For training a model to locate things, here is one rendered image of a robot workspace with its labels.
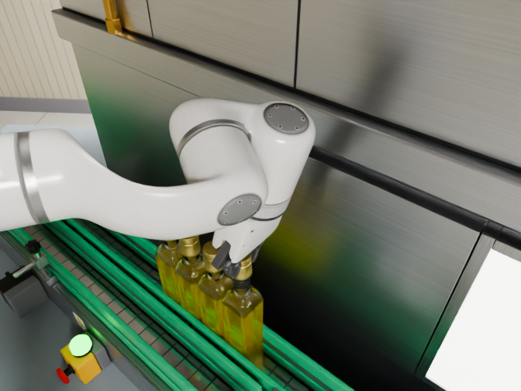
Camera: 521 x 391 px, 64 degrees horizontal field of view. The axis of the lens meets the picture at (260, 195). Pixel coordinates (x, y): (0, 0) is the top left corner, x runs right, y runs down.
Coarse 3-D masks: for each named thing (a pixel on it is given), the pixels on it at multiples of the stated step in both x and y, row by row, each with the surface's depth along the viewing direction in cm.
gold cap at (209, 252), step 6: (204, 246) 69; (210, 246) 69; (204, 252) 68; (210, 252) 68; (216, 252) 68; (204, 258) 69; (210, 258) 68; (204, 264) 71; (210, 264) 69; (210, 270) 70; (216, 270) 70
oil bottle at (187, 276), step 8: (200, 256) 77; (176, 264) 77; (184, 264) 76; (200, 264) 76; (176, 272) 77; (184, 272) 75; (192, 272) 75; (200, 272) 75; (176, 280) 79; (184, 280) 76; (192, 280) 75; (184, 288) 78; (192, 288) 76; (184, 296) 80; (192, 296) 78; (184, 304) 82; (192, 304) 80; (192, 312) 82; (200, 312) 81; (200, 320) 82
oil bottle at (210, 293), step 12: (204, 276) 73; (228, 276) 74; (204, 288) 73; (216, 288) 72; (228, 288) 73; (204, 300) 75; (216, 300) 72; (204, 312) 78; (216, 312) 74; (216, 324) 77
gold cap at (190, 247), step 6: (180, 240) 71; (186, 240) 71; (192, 240) 71; (198, 240) 73; (180, 246) 73; (186, 246) 71; (192, 246) 72; (198, 246) 73; (186, 252) 72; (192, 252) 73; (198, 252) 74
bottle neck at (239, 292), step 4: (236, 280) 67; (244, 280) 67; (248, 280) 68; (236, 284) 68; (240, 284) 67; (244, 284) 68; (248, 284) 69; (236, 288) 68; (240, 288) 68; (244, 288) 68; (248, 288) 69; (236, 292) 69; (240, 292) 69; (244, 292) 69; (248, 292) 70; (240, 296) 70
